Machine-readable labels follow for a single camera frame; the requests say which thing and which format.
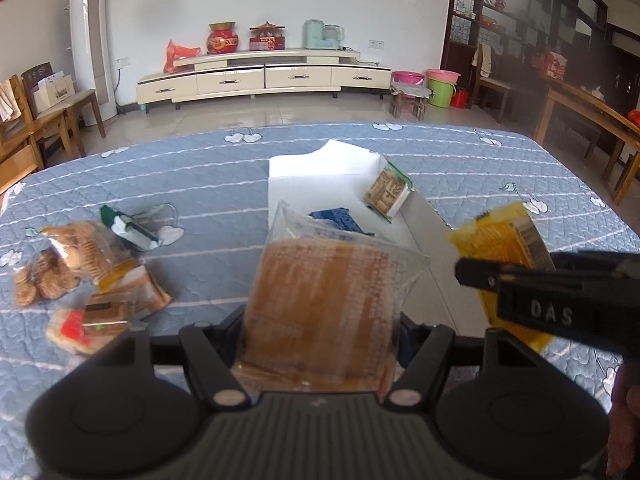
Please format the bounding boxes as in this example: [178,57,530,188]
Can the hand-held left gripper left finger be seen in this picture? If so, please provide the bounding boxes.
[106,309,252,409]

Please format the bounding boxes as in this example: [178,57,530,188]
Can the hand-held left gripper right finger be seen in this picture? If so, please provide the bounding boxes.
[386,315,544,407]

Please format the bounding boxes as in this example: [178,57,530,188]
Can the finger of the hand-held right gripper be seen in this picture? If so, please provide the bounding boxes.
[454,257,507,293]

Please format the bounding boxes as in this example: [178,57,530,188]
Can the yellow snack packet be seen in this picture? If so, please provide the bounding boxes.
[448,202,557,354]

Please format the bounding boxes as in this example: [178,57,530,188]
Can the large square cracker packet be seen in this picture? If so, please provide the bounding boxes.
[235,200,432,394]

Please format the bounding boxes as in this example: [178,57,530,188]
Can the dark blue snack packet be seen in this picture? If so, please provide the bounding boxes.
[308,208,377,237]

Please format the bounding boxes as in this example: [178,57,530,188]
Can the light round biscuit bag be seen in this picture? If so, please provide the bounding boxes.
[41,220,142,286]

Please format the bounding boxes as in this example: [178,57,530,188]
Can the white cardboard box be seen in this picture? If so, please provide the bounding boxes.
[267,139,488,342]

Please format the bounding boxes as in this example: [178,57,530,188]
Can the dark round biscuit bag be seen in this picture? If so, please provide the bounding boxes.
[14,249,82,308]

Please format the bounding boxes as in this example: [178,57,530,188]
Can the person's right hand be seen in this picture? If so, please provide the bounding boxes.
[606,360,640,477]

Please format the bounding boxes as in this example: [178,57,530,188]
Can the orange cracker packet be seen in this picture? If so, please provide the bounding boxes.
[96,260,172,322]

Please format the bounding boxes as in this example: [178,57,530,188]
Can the green and white plastic bag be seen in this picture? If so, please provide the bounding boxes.
[99,203,177,252]

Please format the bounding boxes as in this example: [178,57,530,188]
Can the red and white snack packet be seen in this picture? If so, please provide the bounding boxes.
[46,300,137,357]

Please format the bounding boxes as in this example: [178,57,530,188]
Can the blue quilted cherry blanket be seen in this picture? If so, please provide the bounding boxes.
[0,121,640,480]

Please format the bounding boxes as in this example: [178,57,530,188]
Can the green and pink buckets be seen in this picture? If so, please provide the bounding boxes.
[427,78,457,109]

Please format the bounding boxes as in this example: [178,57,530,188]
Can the dark wooden chair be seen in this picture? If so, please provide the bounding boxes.
[472,45,517,124]

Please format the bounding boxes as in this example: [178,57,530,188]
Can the small wooden stool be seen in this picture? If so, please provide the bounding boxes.
[388,83,432,121]

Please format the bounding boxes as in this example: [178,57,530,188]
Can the long wooden table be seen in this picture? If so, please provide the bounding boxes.
[532,79,640,207]

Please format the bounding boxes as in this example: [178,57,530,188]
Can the beige hanging towel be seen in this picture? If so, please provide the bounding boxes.
[472,43,494,79]

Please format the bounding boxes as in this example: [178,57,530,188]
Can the cream tv cabinet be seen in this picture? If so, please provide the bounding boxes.
[136,47,393,110]

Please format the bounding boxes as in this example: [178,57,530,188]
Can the dark wooden display shelf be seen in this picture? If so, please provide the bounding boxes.
[440,0,640,113]

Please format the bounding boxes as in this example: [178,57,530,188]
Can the mint green kitchen appliance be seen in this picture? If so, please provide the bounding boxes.
[303,19,346,51]

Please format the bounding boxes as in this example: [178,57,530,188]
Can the orange plastic bag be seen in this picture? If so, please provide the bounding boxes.
[163,39,202,74]

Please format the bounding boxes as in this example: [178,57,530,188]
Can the red and gold jar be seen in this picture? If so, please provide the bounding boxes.
[206,21,240,55]

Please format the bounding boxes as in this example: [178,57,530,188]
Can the red pavilion gift box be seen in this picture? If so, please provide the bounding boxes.
[248,21,287,52]

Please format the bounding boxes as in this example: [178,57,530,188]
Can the white paper bag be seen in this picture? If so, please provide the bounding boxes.
[32,70,76,114]

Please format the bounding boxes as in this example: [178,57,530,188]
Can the white cloth on chair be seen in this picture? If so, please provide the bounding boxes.
[0,80,16,122]

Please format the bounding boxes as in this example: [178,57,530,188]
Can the white standing air conditioner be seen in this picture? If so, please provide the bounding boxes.
[68,0,119,121]

